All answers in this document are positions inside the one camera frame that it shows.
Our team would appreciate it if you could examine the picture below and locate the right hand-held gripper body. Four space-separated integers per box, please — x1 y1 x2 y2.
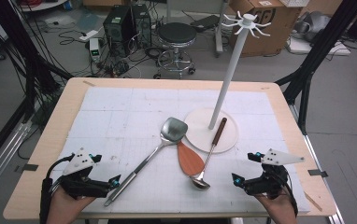
242 147 306 201

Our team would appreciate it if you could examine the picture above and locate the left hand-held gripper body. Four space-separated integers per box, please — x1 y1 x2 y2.
59 147 112 200

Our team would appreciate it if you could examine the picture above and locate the left hand-held gripper black cable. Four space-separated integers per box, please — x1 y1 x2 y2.
39 153 77 224

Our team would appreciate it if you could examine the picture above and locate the steel ladle with brown handle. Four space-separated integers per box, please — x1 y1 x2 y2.
189 117 228 190

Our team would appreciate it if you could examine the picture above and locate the white device with green display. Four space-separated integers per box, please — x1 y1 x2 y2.
88 37 102 63

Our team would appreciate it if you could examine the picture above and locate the wooden rice paddle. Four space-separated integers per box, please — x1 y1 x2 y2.
177 140 206 177

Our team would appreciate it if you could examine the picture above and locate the slim black computer tower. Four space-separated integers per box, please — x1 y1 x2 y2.
131 3 152 48

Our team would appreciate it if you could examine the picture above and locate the white flat board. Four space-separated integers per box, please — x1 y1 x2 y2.
287 36 352 57

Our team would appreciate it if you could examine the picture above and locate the person's left hand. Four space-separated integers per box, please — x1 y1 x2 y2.
46 187 97 218

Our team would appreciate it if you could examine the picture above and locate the cardboard box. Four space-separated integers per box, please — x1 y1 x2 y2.
227 0 304 58

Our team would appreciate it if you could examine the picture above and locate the stainless steel spatula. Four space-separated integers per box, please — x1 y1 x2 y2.
104 117 189 207

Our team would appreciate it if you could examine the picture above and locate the black cable tangle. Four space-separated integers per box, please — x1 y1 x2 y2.
98 46 156 78

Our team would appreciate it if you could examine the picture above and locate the large black computer tower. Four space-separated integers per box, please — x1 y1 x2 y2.
103 6 137 57

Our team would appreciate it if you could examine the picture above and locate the white power strip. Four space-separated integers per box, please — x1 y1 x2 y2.
79 29 100 42

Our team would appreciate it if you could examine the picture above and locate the black tape piece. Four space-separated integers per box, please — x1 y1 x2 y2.
14 163 39 174
307 168 329 178

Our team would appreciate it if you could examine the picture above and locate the white utensil rack stand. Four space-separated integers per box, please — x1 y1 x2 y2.
183 10 273 154

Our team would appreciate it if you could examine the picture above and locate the black round stool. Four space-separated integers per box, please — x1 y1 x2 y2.
152 21 198 80

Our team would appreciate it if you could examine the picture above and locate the white keyboard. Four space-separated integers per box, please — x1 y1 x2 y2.
278 0 310 7

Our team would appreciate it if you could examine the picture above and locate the black metal frame strut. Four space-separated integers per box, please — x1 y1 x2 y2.
0 0 75 125
274 0 357 136

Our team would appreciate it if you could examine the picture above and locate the right hand-held gripper black cable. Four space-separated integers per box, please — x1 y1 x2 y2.
278 167 300 218

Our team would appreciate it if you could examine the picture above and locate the hand-held gripper black cable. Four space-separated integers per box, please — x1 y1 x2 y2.
39 153 77 224
278 167 300 218

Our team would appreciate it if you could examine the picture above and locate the aluminium rail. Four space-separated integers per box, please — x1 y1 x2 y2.
0 119 33 203
288 104 344 224

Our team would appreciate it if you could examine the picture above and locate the white round table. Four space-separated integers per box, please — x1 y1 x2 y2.
17 0 68 13

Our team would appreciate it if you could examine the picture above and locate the person's right hand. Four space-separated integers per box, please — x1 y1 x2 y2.
255 190 299 218

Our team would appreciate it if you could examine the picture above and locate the grey bag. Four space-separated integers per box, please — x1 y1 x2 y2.
293 10 332 43

